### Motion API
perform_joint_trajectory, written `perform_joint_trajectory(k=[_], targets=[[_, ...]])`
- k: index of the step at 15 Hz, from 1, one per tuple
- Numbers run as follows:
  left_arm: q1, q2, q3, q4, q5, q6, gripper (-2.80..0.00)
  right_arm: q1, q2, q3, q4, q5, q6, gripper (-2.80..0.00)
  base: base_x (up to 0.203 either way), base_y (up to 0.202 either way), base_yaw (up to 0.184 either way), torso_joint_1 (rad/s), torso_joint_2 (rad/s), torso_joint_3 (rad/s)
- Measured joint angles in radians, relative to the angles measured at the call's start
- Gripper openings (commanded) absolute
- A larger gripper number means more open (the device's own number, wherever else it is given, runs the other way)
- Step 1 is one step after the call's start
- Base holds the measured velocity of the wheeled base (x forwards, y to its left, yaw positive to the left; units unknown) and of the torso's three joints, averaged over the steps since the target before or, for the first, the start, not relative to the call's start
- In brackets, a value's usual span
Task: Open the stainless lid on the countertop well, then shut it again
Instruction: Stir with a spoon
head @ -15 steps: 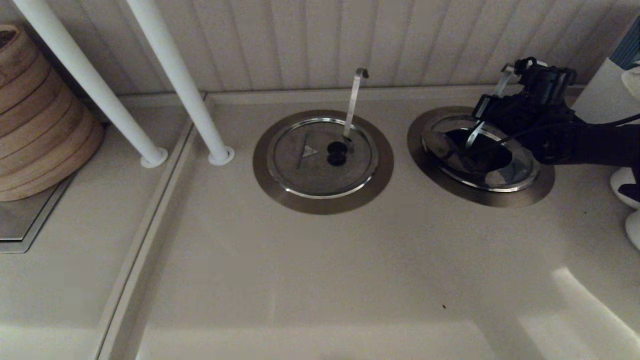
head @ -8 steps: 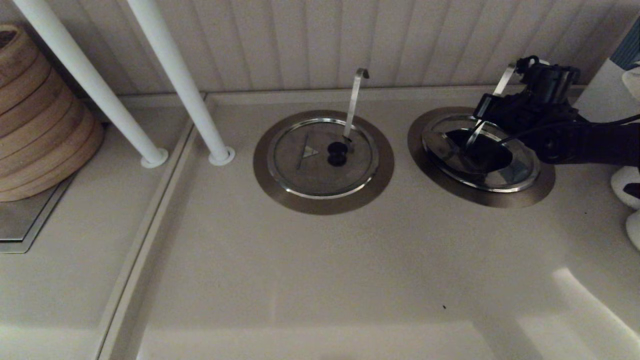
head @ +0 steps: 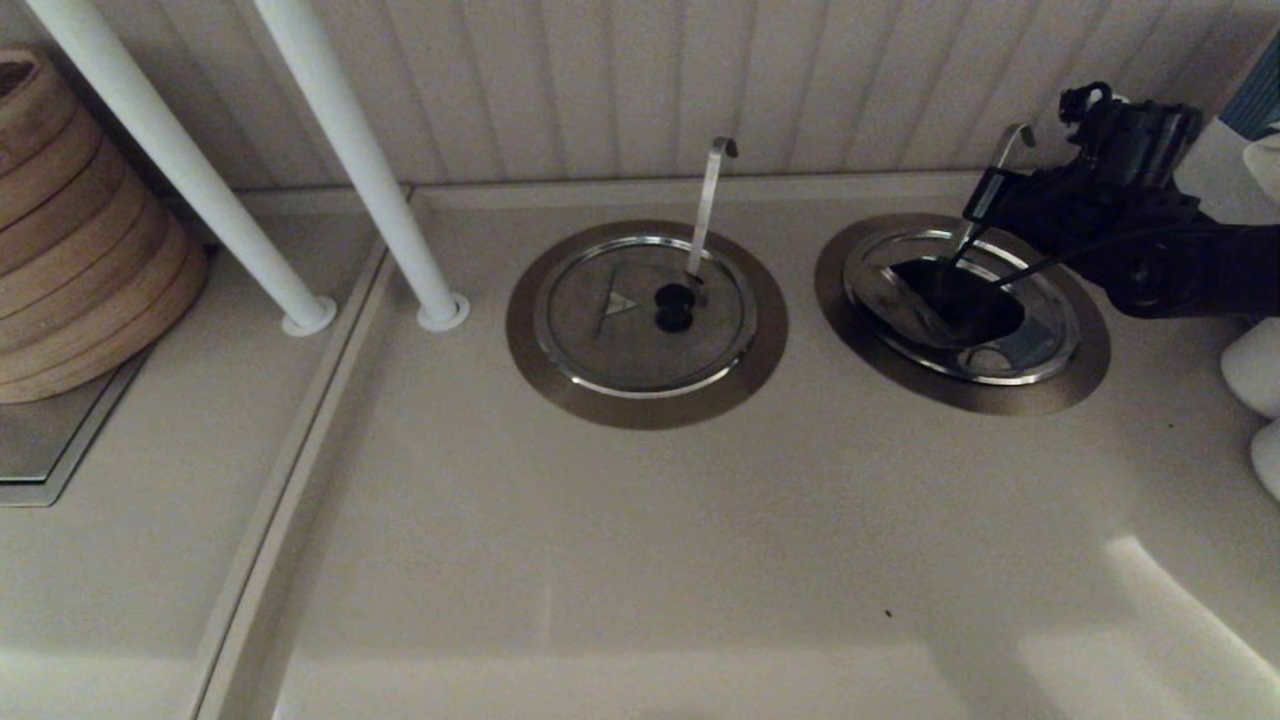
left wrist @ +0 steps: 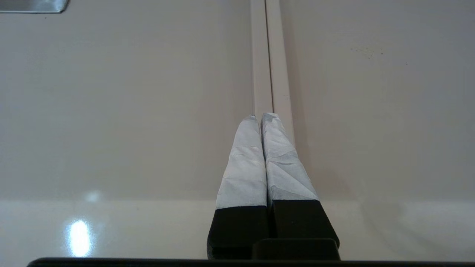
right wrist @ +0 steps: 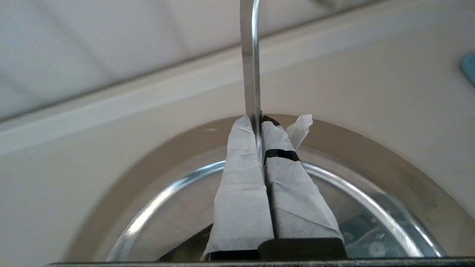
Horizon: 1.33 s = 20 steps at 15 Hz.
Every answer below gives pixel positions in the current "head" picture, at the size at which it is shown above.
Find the white metal pole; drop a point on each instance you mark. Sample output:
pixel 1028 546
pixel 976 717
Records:
pixel 365 160
pixel 200 190

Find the right wrist camera unit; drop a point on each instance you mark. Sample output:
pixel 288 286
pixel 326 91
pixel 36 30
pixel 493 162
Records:
pixel 1140 135

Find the blue striped container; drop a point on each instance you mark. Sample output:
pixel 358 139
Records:
pixel 1262 100

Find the white tissue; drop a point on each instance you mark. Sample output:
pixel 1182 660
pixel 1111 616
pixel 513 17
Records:
pixel 1268 170

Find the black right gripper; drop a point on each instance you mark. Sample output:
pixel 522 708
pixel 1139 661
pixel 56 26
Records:
pixel 1080 215

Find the stacked bamboo steamer baskets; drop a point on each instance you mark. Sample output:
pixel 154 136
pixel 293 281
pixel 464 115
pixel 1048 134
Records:
pixel 80 250

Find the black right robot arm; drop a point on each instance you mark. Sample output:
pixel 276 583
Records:
pixel 1220 270

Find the flat steel counter plate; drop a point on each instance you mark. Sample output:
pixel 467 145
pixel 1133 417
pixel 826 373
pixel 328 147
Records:
pixel 40 440

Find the white box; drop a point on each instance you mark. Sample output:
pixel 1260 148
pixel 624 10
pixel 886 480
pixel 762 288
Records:
pixel 1230 180

